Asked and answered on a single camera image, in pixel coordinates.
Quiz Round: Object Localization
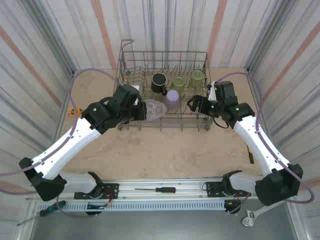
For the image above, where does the pale yellow-green translucent cup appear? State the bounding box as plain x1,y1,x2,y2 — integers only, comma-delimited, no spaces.
187,69,205,92

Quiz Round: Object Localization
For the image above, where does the purple plastic cup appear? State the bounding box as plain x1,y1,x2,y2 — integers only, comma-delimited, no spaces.
164,89,181,111

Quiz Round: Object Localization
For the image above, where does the clear faceted plastic cup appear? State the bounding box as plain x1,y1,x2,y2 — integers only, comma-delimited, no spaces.
144,98,168,123

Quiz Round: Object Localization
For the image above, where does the black ceramic mug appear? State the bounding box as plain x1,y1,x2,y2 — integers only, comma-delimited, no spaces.
150,72,169,97

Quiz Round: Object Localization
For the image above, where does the silver adjustable wrench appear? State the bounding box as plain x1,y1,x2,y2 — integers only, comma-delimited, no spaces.
241,203,288,228

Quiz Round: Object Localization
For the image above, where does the grey wire dish rack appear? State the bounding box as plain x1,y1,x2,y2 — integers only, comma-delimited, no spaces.
116,39,216,132

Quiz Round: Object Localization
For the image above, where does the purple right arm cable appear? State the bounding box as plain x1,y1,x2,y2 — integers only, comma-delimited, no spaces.
215,71,315,215

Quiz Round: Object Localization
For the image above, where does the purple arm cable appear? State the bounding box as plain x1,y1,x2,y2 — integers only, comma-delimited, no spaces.
215,71,315,215
0,68,121,220

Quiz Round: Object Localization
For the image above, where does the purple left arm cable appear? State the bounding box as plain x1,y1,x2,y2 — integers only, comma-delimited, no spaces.
0,68,121,220

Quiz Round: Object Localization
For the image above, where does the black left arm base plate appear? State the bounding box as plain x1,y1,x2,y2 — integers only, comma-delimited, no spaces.
74,183,120,200

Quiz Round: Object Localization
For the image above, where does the aluminium mounting rail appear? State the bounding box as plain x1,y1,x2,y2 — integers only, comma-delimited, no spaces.
26,177,300,202

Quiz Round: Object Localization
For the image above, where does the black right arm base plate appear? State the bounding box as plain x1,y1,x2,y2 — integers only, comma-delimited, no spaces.
206,181,252,200

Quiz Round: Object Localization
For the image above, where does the black handled screwdriver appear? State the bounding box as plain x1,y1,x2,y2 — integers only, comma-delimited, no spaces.
134,186,177,194

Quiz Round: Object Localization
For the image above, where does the black cable connector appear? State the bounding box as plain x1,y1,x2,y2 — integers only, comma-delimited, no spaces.
224,199,242,215

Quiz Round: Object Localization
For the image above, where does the white slotted cable duct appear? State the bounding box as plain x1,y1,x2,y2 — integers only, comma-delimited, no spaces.
37,201,227,213

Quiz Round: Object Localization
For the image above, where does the green handled screwdriver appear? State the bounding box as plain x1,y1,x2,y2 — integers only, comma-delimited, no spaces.
16,200,66,227

